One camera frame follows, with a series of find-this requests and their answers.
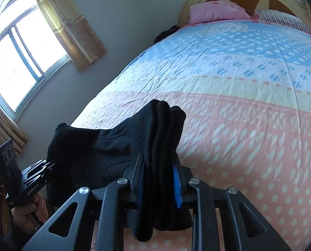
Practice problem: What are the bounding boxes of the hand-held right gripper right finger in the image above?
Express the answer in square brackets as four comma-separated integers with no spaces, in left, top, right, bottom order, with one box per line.
[171,152,293,251]

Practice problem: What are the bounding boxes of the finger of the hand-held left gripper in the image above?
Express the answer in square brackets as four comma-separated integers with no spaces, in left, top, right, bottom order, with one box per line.
[23,159,58,176]
[22,166,57,189]

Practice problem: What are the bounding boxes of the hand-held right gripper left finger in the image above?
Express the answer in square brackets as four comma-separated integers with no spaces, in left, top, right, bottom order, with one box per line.
[22,153,145,251]

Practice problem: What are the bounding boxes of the black pants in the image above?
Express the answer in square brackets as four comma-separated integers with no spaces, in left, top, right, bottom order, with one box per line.
[46,99,193,242]

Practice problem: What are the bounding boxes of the person's left forearm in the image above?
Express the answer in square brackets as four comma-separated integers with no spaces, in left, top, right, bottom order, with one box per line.
[0,220,46,251]

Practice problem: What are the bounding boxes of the person's left hand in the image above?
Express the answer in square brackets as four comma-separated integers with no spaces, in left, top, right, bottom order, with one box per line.
[11,192,49,232]

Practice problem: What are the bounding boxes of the yellow patterned curtain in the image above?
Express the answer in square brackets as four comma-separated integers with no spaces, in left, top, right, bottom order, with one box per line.
[0,94,30,153]
[30,0,108,73]

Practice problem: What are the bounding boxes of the brown wooden furniture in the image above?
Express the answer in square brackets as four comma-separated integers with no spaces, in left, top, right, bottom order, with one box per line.
[0,176,12,237]

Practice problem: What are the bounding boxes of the pink blue dotted bed sheet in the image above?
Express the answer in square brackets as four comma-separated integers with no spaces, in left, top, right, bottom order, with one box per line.
[70,18,311,251]

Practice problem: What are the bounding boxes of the large sliding window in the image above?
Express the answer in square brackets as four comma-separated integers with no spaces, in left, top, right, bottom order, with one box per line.
[0,0,72,122]

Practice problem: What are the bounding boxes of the black cloth bundle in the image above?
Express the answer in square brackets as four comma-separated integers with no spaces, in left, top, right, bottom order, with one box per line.
[153,25,181,45]

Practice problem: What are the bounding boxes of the pink pillow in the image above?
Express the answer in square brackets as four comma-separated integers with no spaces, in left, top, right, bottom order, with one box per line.
[189,1,251,24]

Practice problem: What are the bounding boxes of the striped pillow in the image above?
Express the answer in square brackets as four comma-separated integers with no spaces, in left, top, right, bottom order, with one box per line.
[255,9,311,36]

